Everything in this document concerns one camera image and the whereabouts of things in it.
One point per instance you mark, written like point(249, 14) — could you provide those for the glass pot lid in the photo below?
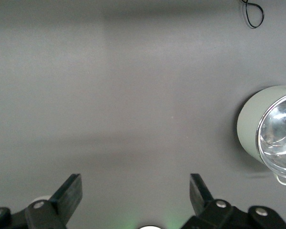
point(278, 133)

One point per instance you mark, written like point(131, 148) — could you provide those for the pale green pot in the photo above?
point(249, 126)

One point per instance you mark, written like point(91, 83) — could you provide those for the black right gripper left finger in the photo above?
point(66, 198)

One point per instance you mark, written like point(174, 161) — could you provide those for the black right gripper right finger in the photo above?
point(201, 200)

